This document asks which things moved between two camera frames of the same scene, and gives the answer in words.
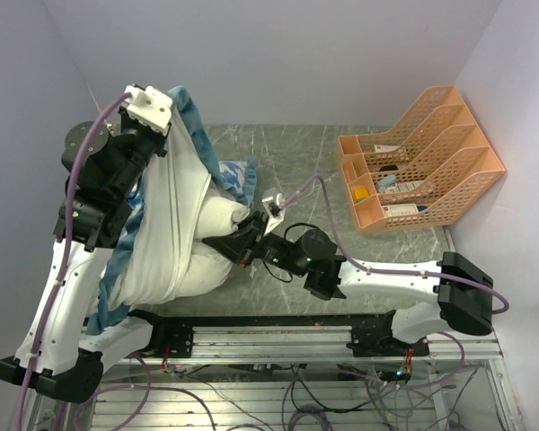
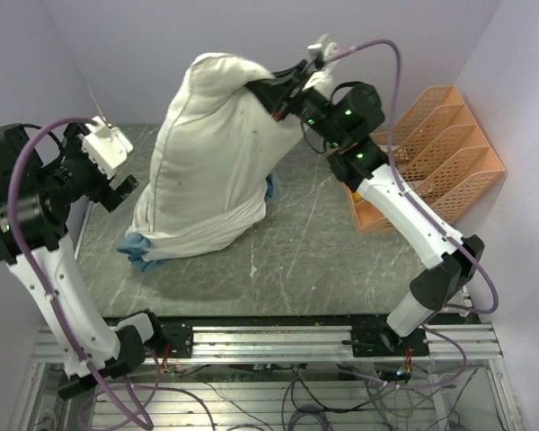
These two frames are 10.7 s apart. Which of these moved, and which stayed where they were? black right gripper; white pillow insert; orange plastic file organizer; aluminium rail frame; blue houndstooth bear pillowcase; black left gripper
Moved: blue houndstooth bear pillowcase; black right gripper; black left gripper; white pillow insert
Stayed: aluminium rail frame; orange plastic file organizer
